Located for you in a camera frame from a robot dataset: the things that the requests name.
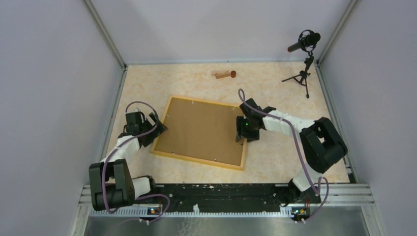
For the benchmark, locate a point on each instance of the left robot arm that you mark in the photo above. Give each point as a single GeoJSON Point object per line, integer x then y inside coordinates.
{"type": "Point", "coordinates": [111, 184]}

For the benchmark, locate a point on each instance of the brown cardboard backing board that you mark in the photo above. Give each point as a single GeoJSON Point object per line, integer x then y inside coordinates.
{"type": "Point", "coordinates": [198, 130]}

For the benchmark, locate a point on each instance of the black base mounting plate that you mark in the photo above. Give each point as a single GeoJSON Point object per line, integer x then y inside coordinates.
{"type": "Point", "coordinates": [229, 197]}

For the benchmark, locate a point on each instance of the light wooden block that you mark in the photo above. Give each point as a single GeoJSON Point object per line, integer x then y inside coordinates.
{"type": "Point", "coordinates": [214, 72]}

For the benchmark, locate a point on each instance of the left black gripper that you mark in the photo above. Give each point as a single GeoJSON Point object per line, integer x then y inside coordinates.
{"type": "Point", "coordinates": [160, 129]}

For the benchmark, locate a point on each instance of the black tripod microphone stand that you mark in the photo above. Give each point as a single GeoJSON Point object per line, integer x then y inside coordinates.
{"type": "Point", "coordinates": [301, 77]}

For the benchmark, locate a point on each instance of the aluminium rail front frame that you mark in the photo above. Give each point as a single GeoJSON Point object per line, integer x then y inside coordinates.
{"type": "Point", "coordinates": [336, 195]}

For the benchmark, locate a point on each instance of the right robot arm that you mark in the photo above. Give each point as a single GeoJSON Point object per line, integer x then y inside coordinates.
{"type": "Point", "coordinates": [318, 144]}

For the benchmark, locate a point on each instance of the yellow wooden picture frame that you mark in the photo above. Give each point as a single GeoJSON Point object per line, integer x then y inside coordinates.
{"type": "Point", "coordinates": [195, 159]}

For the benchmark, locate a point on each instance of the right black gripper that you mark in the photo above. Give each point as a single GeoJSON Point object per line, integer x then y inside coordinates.
{"type": "Point", "coordinates": [240, 132]}

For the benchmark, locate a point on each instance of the white toothed cable duct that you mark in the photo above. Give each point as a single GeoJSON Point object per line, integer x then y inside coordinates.
{"type": "Point", "coordinates": [145, 212]}

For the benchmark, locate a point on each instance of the small wooden bracket piece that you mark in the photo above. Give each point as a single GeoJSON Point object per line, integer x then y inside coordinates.
{"type": "Point", "coordinates": [222, 75]}

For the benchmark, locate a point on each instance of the black microphone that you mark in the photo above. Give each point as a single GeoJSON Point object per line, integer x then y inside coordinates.
{"type": "Point", "coordinates": [307, 41]}

